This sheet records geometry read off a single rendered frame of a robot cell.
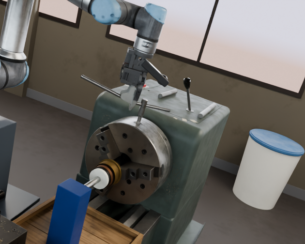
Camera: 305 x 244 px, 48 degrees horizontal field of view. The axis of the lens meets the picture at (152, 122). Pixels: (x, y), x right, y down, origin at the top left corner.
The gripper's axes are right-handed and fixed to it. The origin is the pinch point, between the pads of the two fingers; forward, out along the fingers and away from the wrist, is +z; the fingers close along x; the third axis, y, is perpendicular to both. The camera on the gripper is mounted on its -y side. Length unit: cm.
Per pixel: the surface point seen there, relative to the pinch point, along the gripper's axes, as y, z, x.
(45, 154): 32, 136, -199
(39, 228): 21, 41, 21
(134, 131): -2.4, 7.3, 4.5
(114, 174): 1.8, 19.0, 15.5
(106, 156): 5.3, 16.6, 9.0
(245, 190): -171, 114, -169
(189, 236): -57, 74, -29
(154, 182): -13.4, 21.6, 11.5
